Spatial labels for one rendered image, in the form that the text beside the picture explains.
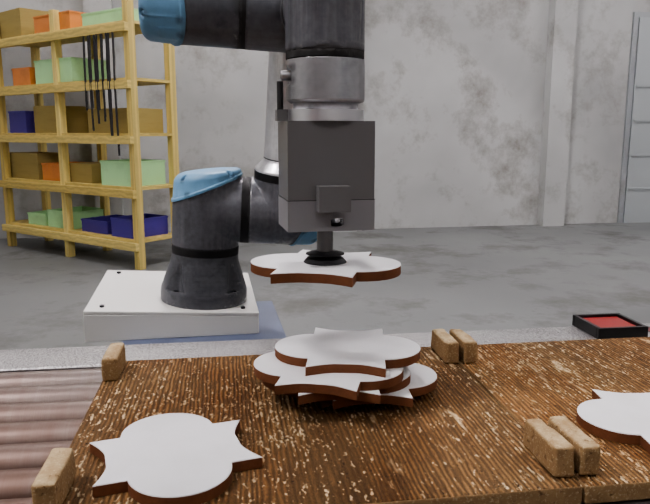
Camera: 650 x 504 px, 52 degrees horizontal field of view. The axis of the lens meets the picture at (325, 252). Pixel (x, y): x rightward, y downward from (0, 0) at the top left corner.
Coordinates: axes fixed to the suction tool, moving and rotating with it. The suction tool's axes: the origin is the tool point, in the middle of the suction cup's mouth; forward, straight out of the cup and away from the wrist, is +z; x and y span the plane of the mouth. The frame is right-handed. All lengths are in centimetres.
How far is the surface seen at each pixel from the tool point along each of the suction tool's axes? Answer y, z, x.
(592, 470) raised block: 17.2, 12.3, -20.8
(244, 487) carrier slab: -9.8, 12.9, -16.6
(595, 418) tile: 22.7, 11.9, -12.9
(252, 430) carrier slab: -8.2, 13.0, -6.7
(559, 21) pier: 450, -148, 722
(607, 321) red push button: 47, 14, 21
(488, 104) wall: 369, -48, 741
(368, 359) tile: 3.5, 8.0, -3.9
